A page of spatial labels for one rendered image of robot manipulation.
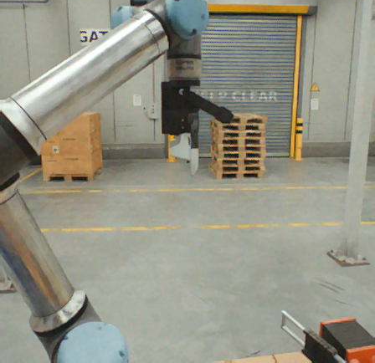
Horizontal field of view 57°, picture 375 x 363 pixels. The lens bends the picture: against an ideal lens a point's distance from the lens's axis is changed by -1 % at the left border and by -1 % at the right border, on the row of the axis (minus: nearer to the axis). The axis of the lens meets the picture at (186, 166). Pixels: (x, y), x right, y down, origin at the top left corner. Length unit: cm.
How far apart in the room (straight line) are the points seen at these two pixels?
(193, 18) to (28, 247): 48
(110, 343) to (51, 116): 40
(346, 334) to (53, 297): 54
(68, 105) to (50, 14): 988
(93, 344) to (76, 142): 672
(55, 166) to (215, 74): 486
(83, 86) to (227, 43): 940
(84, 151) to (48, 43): 393
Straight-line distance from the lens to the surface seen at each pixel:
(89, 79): 52
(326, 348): 69
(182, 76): 75
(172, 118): 76
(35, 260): 69
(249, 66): 994
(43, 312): 75
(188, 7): 59
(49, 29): 1033
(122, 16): 70
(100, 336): 70
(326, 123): 1079
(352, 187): 387
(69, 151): 737
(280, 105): 1015
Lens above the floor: 168
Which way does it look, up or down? 11 degrees down
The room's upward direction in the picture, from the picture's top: straight up
